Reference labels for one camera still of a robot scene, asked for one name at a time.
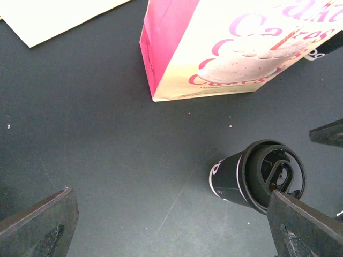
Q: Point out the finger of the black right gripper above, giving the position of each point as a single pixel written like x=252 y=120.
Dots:
x=329 y=134

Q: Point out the black paper coffee cup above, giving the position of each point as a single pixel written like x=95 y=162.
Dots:
x=224 y=183

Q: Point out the cream cakes paper bag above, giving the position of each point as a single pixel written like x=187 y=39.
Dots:
x=196 y=49

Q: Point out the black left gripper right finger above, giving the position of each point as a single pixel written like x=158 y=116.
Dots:
x=300 y=230

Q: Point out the black cup lid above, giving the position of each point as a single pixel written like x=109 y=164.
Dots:
x=266 y=166

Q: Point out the plain brown paper bag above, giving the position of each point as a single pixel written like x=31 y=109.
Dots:
x=37 y=21

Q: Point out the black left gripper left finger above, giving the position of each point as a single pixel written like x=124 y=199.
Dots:
x=44 y=229

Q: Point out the stack of paper cups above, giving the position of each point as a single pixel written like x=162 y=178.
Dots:
x=327 y=47

